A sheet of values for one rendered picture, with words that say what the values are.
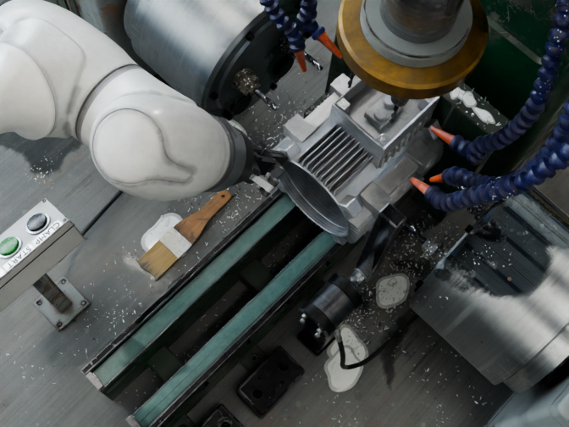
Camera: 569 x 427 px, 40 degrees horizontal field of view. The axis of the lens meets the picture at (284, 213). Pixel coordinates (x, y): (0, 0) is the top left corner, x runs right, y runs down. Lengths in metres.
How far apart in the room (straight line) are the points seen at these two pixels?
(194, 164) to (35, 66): 0.18
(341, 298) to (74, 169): 0.59
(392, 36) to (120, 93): 0.32
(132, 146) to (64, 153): 0.77
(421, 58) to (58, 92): 0.40
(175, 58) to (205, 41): 0.06
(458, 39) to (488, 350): 0.42
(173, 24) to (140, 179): 0.50
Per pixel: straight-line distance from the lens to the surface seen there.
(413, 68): 0.93
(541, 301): 1.05
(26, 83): 0.80
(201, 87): 1.18
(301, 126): 1.17
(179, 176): 0.76
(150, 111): 0.73
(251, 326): 1.21
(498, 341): 1.08
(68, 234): 1.14
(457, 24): 0.95
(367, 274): 1.13
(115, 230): 1.41
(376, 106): 1.14
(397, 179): 1.16
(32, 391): 1.37
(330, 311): 1.11
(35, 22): 0.85
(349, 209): 1.11
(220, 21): 1.16
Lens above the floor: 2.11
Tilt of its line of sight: 69 degrees down
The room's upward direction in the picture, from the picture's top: 7 degrees clockwise
